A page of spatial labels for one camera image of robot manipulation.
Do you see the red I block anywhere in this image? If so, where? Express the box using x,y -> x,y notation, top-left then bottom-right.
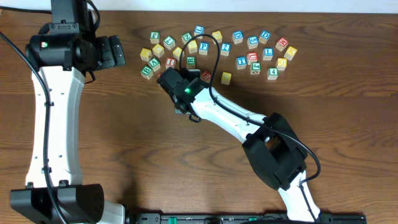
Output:
165,57 -> 177,69

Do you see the blue 2 block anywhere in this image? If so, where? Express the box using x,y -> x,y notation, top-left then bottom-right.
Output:
220,43 -> 231,56

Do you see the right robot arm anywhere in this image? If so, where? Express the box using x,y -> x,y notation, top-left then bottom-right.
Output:
157,68 -> 321,223

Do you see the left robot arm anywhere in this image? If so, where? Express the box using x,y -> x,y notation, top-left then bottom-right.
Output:
10,0 -> 127,223

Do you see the yellow block far left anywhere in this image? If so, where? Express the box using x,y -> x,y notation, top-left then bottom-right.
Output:
140,48 -> 152,62

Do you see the red E block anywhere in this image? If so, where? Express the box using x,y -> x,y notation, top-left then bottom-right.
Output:
200,70 -> 211,83

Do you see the green B block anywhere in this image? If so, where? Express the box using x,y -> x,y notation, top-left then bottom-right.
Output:
141,65 -> 154,80

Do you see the green V block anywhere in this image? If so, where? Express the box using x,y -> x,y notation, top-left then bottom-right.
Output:
148,57 -> 161,72

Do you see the green R block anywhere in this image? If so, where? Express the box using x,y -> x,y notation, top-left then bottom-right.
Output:
186,56 -> 196,69

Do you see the green block top left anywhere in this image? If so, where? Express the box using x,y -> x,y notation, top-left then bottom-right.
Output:
150,31 -> 160,44

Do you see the yellow block upper left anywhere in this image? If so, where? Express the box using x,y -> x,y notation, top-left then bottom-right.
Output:
152,44 -> 165,58

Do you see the yellow O block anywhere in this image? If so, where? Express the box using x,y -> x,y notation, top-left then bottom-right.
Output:
221,72 -> 232,85

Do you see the yellow block middle left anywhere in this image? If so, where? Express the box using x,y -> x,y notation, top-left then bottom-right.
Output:
172,47 -> 185,61

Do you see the green 7 block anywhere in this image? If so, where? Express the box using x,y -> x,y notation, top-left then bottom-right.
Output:
164,35 -> 176,50

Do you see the yellow S block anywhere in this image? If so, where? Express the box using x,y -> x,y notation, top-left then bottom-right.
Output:
187,40 -> 198,54

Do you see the blue P block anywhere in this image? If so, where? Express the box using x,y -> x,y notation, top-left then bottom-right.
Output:
198,42 -> 209,55

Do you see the green Z block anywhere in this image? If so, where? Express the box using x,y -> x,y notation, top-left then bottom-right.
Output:
182,32 -> 193,44

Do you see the blue T block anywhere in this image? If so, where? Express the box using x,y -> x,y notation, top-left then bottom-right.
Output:
236,57 -> 248,70

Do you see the blue L block top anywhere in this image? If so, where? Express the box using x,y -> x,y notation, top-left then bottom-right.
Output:
194,26 -> 205,39

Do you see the blue l block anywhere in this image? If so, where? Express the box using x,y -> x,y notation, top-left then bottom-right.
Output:
194,26 -> 205,39
262,47 -> 274,61

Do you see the yellow block top middle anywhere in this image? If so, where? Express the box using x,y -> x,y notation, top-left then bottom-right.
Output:
211,30 -> 223,44

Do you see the green J block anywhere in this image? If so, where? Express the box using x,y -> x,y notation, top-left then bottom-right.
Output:
250,62 -> 261,75

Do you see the red U block right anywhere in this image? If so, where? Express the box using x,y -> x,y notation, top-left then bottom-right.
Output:
247,52 -> 258,65

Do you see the blue D block left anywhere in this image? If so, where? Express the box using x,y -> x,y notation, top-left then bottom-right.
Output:
232,30 -> 244,44

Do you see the blue d block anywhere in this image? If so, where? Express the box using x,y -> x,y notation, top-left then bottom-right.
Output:
232,30 -> 244,44
259,30 -> 271,44

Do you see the blue 5 block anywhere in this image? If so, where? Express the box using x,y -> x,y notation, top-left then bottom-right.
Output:
248,36 -> 259,49

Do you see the green 4 block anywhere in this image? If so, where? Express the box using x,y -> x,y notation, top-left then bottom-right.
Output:
267,67 -> 279,80

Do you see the blue L block right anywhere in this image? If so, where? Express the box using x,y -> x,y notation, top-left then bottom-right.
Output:
262,47 -> 274,61

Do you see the yellow G block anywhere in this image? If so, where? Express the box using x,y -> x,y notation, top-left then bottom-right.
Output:
276,58 -> 287,71

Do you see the blue D block right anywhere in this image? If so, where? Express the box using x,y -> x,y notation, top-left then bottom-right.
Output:
259,30 -> 271,44

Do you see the red H block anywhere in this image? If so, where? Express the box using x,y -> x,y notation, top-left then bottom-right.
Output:
275,37 -> 289,52

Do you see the yellow K block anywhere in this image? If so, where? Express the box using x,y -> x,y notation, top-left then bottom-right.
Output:
284,46 -> 297,60

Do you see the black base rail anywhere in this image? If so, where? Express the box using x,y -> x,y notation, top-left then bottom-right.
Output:
126,213 -> 367,224

